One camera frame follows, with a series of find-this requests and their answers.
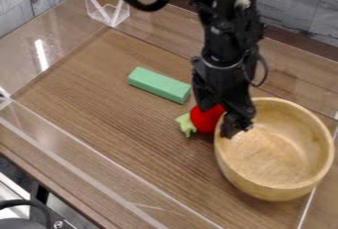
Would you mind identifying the light wooden bowl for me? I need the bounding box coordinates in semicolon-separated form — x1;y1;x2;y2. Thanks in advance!
214;97;336;201

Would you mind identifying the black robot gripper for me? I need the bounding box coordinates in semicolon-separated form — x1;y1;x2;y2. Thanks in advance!
192;50;269;139

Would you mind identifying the clear acrylic enclosure wall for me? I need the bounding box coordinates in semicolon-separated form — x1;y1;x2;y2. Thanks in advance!
0;0;338;229

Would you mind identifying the black cable bottom left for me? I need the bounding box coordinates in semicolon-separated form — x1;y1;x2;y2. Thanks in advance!
0;198;57;229

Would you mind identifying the green rectangular foam block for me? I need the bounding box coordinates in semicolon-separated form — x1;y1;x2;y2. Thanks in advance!
129;67;192;104

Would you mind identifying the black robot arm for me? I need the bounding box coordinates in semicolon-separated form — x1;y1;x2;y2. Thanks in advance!
124;0;268;138

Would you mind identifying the red plush strawberry fruit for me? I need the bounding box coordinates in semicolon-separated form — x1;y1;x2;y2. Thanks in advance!
176;104;226;137

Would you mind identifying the clear acrylic corner bracket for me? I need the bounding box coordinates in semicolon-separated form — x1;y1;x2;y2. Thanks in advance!
85;0;132;28

